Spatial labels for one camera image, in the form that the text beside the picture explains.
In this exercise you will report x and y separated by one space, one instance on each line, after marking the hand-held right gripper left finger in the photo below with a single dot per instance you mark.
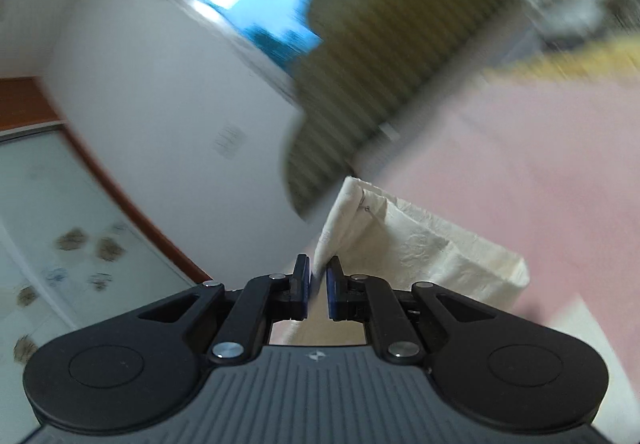
302 285

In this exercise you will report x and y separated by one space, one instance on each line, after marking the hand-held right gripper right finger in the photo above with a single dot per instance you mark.
332 293

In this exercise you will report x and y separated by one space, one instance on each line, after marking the cream white pants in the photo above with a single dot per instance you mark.
425 249

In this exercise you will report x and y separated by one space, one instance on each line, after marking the frosted glass wardrobe door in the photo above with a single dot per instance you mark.
60 234

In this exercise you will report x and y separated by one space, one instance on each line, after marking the pink floral bed sheet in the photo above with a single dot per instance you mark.
550 174

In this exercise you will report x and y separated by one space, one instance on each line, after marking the olive green padded headboard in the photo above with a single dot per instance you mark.
380 49

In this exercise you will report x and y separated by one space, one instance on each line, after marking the yellow cloth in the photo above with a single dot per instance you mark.
575 58

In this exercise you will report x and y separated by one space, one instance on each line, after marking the brown wooden door frame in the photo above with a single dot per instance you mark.
100 164

